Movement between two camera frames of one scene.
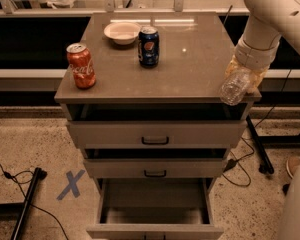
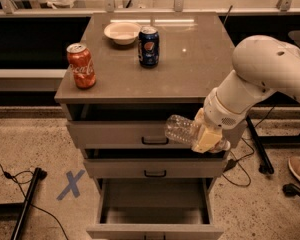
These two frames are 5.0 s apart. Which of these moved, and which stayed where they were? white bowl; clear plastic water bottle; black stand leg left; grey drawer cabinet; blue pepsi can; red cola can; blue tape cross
Moved: clear plastic water bottle
Stayed: red cola can; blue tape cross; blue pepsi can; black stand leg left; white bowl; grey drawer cabinet
